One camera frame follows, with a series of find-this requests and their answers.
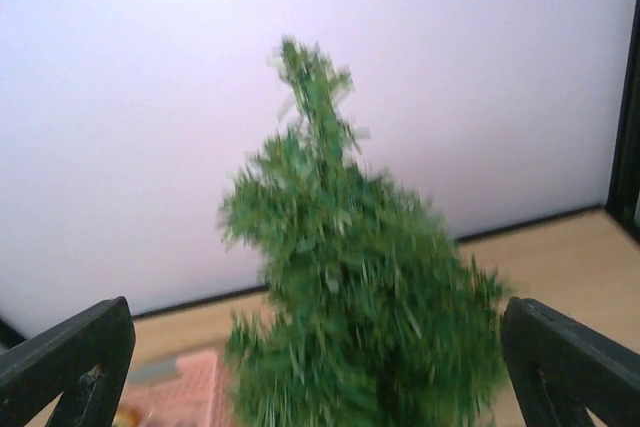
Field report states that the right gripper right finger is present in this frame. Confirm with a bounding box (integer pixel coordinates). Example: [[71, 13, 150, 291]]
[[501, 297, 639, 427]]

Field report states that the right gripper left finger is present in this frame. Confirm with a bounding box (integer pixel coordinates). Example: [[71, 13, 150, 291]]
[[1, 296, 136, 427]]

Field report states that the pink plastic basket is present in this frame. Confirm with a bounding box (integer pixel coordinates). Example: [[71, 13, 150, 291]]
[[117, 348, 235, 427]]

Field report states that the small green christmas tree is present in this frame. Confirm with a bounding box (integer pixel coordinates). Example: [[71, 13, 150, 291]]
[[219, 38, 510, 426]]

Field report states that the gold bauble ornament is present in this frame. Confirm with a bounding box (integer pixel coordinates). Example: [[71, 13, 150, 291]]
[[112, 408, 142, 427]]

